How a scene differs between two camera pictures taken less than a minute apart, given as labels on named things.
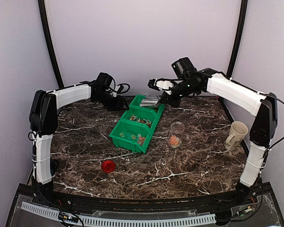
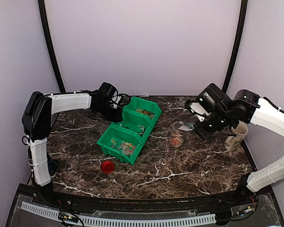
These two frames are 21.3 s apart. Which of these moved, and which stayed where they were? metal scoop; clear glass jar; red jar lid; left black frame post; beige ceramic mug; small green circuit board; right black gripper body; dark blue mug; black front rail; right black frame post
Moved: right black gripper body; metal scoop
Stayed: black front rail; left black frame post; dark blue mug; beige ceramic mug; red jar lid; small green circuit board; clear glass jar; right black frame post
